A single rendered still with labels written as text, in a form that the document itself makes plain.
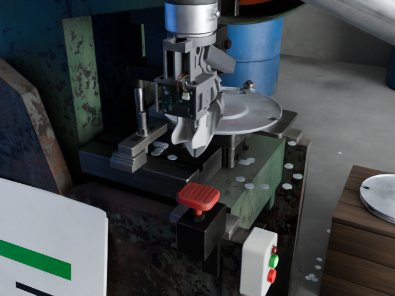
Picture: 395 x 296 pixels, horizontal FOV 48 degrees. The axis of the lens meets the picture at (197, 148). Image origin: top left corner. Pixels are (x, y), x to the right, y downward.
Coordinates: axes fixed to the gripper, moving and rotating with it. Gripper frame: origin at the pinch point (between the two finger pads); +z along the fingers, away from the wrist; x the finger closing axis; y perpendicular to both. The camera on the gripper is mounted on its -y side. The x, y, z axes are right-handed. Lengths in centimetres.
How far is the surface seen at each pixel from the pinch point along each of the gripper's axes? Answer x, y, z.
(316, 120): -23, -217, 85
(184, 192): -2.0, 1.0, 9.0
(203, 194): 1.1, -0.1, 9.1
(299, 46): -77, -363, 75
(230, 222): 3.1, -9.1, 20.9
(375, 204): 28, -74, 48
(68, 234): -38, -4, 36
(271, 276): 13.0, -7.9, 30.2
